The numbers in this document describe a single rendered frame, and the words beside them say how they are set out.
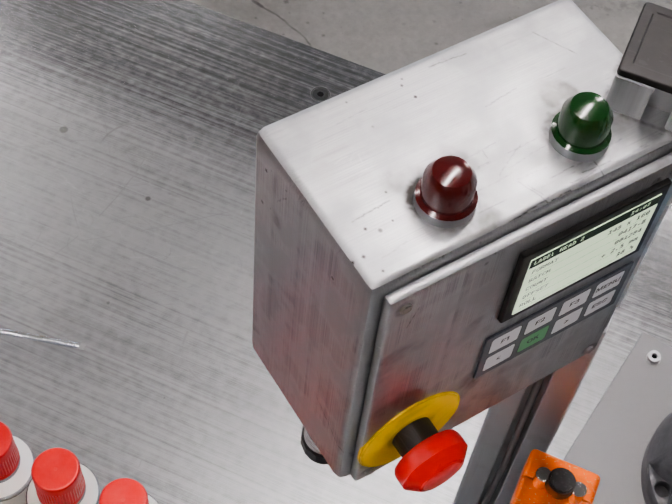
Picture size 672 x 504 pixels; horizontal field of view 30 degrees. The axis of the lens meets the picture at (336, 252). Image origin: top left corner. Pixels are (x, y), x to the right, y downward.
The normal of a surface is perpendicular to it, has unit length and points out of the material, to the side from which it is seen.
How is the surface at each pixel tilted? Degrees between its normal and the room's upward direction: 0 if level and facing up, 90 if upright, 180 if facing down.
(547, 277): 90
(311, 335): 90
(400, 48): 0
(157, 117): 0
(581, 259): 90
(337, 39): 0
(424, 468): 59
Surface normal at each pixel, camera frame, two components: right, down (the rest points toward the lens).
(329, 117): 0.07, -0.55
